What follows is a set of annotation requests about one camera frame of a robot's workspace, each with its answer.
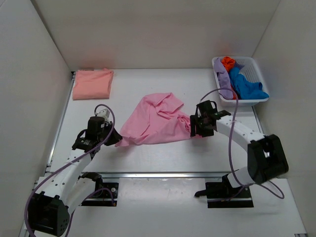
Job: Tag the lavender t shirt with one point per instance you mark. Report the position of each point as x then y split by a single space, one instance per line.
223 80

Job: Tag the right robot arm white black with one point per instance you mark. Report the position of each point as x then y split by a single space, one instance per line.
265 155

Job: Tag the folded salmon t shirt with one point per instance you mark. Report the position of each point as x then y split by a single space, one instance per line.
91 84

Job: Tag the orange t shirt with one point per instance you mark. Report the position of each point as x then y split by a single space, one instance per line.
229 63

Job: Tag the blue t shirt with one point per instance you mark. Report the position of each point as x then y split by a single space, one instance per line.
246 90

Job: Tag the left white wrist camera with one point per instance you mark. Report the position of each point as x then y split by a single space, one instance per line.
105 113

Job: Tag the pink t shirt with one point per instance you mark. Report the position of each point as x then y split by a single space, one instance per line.
156 119

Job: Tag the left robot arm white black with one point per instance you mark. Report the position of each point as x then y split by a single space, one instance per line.
51 206

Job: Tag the white plastic laundry basket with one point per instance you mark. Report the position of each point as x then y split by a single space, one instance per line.
251 72

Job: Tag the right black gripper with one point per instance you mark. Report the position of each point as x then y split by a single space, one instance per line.
194 120

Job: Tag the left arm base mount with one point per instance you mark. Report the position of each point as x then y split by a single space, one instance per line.
105 193

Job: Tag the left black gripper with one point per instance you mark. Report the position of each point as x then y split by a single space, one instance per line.
116 138

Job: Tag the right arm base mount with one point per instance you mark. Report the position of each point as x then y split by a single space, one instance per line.
221 194

